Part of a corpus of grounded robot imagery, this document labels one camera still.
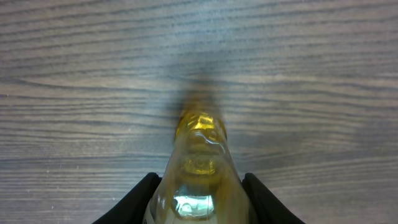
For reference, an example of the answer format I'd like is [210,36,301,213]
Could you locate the yellow oil bottle silver cap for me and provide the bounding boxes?
[143,109,258,224]

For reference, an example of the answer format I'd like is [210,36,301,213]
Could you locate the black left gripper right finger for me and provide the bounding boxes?
[242,173,304,224]

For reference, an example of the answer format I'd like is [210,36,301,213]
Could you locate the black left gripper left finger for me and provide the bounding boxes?
[93,172,162,224]

